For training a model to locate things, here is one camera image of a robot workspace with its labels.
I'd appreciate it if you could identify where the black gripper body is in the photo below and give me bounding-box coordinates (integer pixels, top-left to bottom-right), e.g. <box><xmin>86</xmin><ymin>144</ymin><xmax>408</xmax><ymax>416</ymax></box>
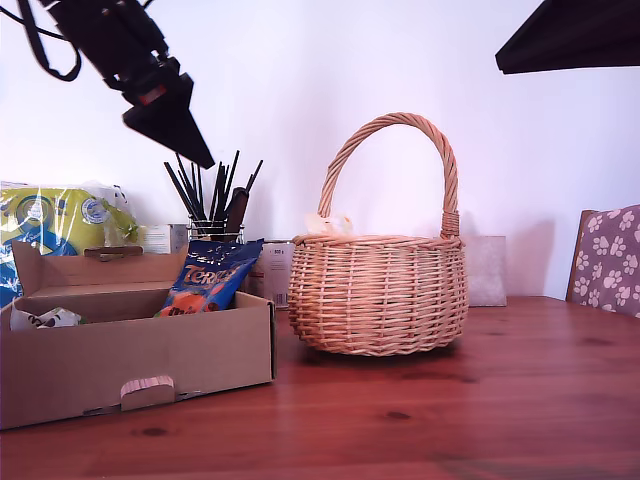
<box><xmin>82</xmin><ymin>7</ymin><xmax>195</xmax><ymax>104</ymax></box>

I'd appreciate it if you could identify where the blue Terry's chocolate bag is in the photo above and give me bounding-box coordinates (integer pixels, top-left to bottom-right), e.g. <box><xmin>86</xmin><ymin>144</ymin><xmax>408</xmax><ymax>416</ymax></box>
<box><xmin>154</xmin><ymin>238</ymin><xmax>266</xmax><ymax>319</ymax></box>

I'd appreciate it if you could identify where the red yellow Maltesers bunnies bag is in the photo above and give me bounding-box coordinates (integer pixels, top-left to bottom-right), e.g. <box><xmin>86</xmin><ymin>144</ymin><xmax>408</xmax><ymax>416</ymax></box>
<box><xmin>305</xmin><ymin>212</ymin><xmax>356</xmax><ymax>236</ymax></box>

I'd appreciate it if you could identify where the brown cardboard box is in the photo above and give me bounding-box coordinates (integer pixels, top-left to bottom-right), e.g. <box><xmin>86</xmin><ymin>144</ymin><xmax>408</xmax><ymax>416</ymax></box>
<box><xmin>0</xmin><ymin>239</ymin><xmax>277</xmax><ymax>431</ymax></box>

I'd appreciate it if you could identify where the white carton with label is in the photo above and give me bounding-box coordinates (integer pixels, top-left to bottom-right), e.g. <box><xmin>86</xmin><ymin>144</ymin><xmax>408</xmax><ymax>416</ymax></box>
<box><xmin>142</xmin><ymin>223</ymin><xmax>190</xmax><ymax>255</ymax></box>

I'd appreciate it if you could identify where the yellow-green wrapped bottle pack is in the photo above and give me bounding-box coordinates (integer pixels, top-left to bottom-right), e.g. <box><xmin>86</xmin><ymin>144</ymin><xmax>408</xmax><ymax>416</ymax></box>
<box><xmin>0</xmin><ymin>180</ymin><xmax>146</xmax><ymax>309</ymax></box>

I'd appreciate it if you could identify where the tin can with white label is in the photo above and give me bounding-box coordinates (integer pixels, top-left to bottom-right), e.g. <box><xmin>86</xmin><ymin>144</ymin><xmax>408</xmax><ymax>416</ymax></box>
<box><xmin>249</xmin><ymin>241</ymin><xmax>294</xmax><ymax>307</ymax></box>

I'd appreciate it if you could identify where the small white black-print bag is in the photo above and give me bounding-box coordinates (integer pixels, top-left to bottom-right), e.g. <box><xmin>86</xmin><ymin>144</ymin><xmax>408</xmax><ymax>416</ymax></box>
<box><xmin>10</xmin><ymin>305</ymin><xmax>84</xmax><ymax>331</ymax></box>

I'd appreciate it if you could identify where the pale grey pouch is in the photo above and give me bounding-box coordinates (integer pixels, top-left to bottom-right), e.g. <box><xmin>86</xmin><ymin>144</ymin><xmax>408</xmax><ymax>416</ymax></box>
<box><xmin>462</xmin><ymin>234</ymin><xmax>509</xmax><ymax>308</ymax></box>

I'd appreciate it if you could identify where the thick black cable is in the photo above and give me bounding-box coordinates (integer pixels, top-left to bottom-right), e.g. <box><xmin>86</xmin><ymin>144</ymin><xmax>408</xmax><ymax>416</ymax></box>
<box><xmin>17</xmin><ymin>0</ymin><xmax>83</xmax><ymax>83</ymax></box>

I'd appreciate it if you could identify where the brown wooden utensil handle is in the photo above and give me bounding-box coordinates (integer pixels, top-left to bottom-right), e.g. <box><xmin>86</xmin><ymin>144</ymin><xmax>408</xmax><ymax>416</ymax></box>
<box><xmin>227</xmin><ymin>187</ymin><xmax>250</xmax><ymax>234</ymax></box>

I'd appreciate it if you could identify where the wooden chair frame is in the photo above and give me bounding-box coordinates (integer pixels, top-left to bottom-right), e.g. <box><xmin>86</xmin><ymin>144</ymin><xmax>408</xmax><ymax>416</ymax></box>
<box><xmin>565</xmin><ymin>209</ymin><xmax>599</xmax><ymax>304</ymax></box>

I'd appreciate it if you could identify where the woven wicker basket with handle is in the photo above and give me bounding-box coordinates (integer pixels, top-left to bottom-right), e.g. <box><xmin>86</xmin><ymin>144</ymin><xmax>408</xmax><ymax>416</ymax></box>
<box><xmin>287</xmin><ymin>112</ymin><xmax>470</xmax><ymax>357</ymax></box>

